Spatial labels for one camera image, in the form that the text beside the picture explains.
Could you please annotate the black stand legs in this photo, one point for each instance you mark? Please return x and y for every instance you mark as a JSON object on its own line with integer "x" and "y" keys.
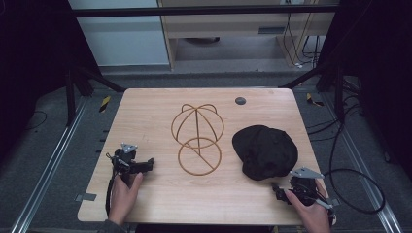
{"x": 330, "y": 81}
{"x": 81, "y": 81}

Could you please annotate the person's left hand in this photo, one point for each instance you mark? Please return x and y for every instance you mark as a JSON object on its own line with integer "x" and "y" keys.
{"x": 121, "y": 197}

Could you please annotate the grey round table grommet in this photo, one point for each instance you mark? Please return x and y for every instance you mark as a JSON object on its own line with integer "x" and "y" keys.
{"x": 240, "y": 100}

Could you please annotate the grey tape strip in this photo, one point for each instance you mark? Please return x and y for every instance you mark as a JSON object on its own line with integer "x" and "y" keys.
{"x": 85, "y": 196}

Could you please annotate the person's right hand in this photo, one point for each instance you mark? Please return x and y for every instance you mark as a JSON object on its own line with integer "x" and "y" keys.
{"x": 315, "y": 216}

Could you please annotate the light wooden desk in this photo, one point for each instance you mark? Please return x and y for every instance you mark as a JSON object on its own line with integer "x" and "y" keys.
{"x": 226, "y": 26}

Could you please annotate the black cap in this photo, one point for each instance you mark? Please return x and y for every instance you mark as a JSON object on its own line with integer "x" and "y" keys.
{"x": 264, "y": 152}

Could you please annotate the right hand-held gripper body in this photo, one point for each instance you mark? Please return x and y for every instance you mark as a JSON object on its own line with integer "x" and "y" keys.
{"x": 306, "y": 189}

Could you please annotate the white cabinet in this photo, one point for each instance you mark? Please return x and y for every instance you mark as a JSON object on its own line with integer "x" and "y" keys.
{"x": 123, "y": 42}

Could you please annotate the black horizontal frame bar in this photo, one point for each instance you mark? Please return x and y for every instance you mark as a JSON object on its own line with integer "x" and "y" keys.
{"x": 194, "y": 11}

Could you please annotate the yellow black striped tape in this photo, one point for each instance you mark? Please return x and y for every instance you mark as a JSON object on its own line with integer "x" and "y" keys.
{"x": 312, "y": 99}
{"x": 104, "y": 104}

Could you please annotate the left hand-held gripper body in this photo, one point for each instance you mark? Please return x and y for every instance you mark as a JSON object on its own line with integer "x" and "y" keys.
{"x": 124, "y": 159}

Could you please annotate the aluminium floor rail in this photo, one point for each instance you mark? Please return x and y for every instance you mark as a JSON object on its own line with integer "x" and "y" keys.
{"x": 48, "y": 168}
{"x": 366, "y": 168}

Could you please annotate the dark curtain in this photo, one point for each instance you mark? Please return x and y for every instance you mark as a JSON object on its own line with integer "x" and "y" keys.
{"x": 379, "y": 64}
{"x": 32, "y": 64}

